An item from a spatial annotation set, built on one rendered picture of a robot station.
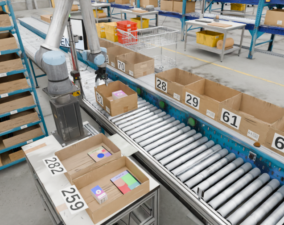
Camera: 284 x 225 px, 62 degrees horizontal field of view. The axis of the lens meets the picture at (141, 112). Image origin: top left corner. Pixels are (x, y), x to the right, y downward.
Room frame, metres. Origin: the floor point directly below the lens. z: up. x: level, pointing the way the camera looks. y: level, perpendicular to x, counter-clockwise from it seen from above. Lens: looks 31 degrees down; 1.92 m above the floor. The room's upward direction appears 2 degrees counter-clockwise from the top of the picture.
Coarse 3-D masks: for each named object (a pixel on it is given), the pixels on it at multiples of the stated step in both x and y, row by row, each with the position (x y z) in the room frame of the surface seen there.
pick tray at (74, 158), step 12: (84, 144) 1.43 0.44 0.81; (96, 144) 1.48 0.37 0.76; (108, 144) 1.44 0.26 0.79; (60, 156) 1.31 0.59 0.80; (72, 156) 1.36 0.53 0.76; (84, 156) 1.35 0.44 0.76; (108, 156) 1.24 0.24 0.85; (120, 156) 1.29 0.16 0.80; (72, 168) 1.23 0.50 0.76; (84, 168) 1.13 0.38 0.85; (72, 180) 1.08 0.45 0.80
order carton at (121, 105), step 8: (96, 88) 2.25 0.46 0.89; (104, 88) 2.30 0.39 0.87; (112, 88) 2.35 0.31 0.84; (120, 88) 2.36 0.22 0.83; (128, 88) 2.21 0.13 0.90; (96, 96) 2.21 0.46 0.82; (104, 96) 2.01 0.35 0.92; (128, 96) 2.01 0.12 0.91; (136, 96) 2.06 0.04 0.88; (104, 104) 2.04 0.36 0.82; (112, 104) 1.92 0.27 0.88; (120, 104) 1.96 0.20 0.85; (128, 104) 2.01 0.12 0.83; (136, 104) 2.05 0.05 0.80; (112, 112) 1.92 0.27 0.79; (120, 112) 1.96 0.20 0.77
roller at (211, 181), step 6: (234, 162) 1.24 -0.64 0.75; (240, 162) 1.25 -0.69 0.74; (222, 168) 1.19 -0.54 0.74; (228, 168) 1.19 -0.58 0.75; (234, 168) 1.20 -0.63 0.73; (216, 174) 1.14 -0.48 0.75; (222, 174) 1.14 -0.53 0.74; (210, 180) 1.09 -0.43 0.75; (216, 180) 1.10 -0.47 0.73; (198, 186) 1.04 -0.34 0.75; (204, 186) 1.04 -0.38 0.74
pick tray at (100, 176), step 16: (128, 160) 1.20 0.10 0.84; (80, 176) 1.06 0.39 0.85; (96, 176) 1.12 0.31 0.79; (112, 176) 1.14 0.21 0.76; (144, 176) 1.06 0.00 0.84; (80, 192) 1.02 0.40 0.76; (112, 192) 1.01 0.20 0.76; (128, 192) 0.93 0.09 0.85; (144, 192) 0.99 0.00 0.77; (96, 208) 0.89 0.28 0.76; (112, 208) 0.86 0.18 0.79
